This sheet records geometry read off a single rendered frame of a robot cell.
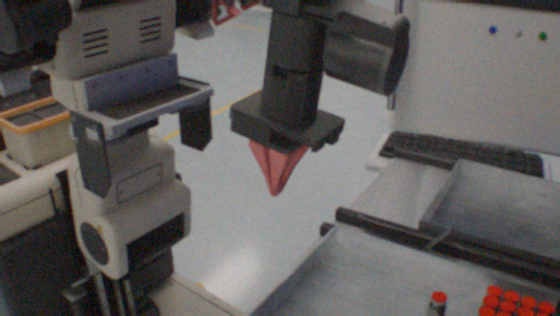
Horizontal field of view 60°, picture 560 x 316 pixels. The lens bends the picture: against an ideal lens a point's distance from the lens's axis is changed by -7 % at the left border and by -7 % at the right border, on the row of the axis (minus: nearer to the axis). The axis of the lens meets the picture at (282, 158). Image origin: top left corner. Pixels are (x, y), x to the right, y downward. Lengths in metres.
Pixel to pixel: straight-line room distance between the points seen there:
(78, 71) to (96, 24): 0.09
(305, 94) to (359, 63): 0.07
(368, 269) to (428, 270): 0.09
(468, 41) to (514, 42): 0.11
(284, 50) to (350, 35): 0.06
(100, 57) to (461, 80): 0.88
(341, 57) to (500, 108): 0.99
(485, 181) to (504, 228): 0.17
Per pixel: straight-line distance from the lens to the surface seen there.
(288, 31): 0.46
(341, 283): 0.75
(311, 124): 0.50
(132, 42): 1.01
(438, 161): 1.09
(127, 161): 1.09
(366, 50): 0.44
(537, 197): 1.06
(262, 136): 0.50
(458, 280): 0.78
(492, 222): 0.94
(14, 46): 0.78
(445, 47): 1.37
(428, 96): 1.41
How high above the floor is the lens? 1.36
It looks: 26 degrees down
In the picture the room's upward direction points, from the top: straight up
